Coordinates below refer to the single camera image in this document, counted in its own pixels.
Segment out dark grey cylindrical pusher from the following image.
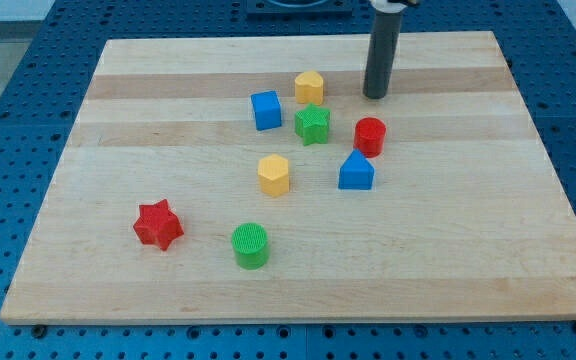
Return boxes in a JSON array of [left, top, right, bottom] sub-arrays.
[[363, 11, 403, 99]]

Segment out blue cube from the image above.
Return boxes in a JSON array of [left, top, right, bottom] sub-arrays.
[[250, 90, 282, 131]]

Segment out green star block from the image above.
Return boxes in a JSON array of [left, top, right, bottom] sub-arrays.
[[294, 103, 331, 146]]

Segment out red star block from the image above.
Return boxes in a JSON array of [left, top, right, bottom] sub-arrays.
[[133, 199, 184, 251]]

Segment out yellow heart block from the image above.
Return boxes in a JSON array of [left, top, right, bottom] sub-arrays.
[[294, 70, 324, 105]]

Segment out red cylinder block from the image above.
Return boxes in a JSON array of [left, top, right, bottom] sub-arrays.
[[353, 117, 387, 158]]

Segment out blue triangular prism block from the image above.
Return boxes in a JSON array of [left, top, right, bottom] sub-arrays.
[[338, 149, 375, 190]]

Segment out yellow hexagon block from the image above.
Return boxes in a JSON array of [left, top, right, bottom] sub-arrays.
[[257, 154, 290, 197]]

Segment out wooden board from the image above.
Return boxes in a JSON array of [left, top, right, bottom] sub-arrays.
[[0, 32, 576, 325]]

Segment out green cylinder block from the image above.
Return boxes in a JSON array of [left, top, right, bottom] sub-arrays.
[[231, 222, 269, 270]]

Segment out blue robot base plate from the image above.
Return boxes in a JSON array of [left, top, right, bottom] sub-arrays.
[[243, 0, 354, 16]]

